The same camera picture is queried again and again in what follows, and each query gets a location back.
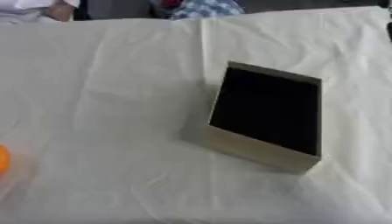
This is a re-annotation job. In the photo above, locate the tan cardboard box black inside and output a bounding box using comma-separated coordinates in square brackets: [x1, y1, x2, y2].
[205, 60, 325, 175]

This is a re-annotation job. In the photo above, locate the blue white checked bag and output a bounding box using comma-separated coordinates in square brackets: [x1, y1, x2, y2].
[150, 0, 247, 21]

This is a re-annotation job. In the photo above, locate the person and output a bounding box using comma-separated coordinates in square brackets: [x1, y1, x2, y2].
[0, 0, 83, 25]

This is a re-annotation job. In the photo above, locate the orange toy fruit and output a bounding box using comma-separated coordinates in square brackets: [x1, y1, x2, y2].
[0, 144, 12, 176]

